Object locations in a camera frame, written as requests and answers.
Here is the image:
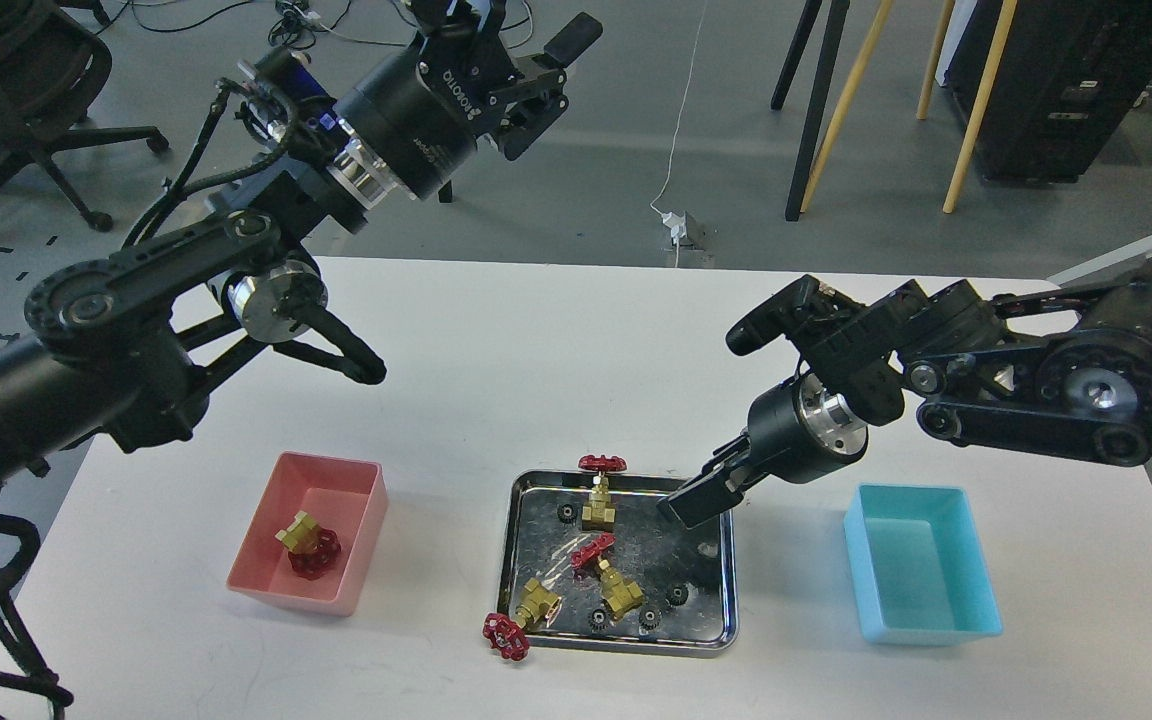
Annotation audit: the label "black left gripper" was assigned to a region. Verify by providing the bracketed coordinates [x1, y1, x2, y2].
[332, 1, 602, 200]

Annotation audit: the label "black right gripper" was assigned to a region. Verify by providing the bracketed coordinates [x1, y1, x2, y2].
[657, 381, 869, 529]

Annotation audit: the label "brass valve red handle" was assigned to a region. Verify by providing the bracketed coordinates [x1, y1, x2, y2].
[275, 510, 343, 579]
[579, 454, 627, 532]
[570, 532, 646, 621]
[482, 578, 563, 661]

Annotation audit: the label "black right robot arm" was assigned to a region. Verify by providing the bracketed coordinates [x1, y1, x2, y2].
[660, 260, 1152, 528]

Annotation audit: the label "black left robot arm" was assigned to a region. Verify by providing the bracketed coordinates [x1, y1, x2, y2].
[0, 1, 602, 719]

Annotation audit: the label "blue plastic box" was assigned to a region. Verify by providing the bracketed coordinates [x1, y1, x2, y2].
[844, 483, 1005, 647]

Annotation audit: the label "pink plastic box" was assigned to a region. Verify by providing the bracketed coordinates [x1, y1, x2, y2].
[227, 452, 388, 616]

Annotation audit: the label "shiny metal tray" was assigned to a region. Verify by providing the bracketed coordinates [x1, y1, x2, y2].
[484, 470, 738, 659]

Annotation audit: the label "black tripod leg right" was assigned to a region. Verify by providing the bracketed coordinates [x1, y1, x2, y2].
[771, 1, 851, 222]

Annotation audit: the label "black office chair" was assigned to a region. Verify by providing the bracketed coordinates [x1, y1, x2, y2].
[0, 1, 170, 232]

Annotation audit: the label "wooden easel legs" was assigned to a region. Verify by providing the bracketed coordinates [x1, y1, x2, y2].
[787, 1, 1020, 220]

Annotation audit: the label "brass valve top red handle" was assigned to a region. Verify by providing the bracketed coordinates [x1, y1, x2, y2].
[579, 454, 627, 532]

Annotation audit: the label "black cables on floor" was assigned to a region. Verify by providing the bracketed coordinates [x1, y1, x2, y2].
[86, 0, 535, 53]

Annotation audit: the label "white power adapter with cable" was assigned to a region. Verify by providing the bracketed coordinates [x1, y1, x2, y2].
[647, 1, 708, 268]

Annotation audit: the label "brass valve bottom red handle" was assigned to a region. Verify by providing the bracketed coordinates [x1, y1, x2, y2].
[482, 578, 563, 661]

